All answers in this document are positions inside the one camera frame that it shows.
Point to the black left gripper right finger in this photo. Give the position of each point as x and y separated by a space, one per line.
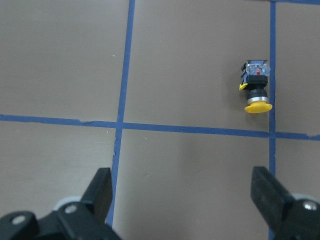
290 216

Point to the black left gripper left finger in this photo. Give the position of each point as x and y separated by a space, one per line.
85 219

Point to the yellow push button switch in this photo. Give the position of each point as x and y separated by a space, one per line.
254 80

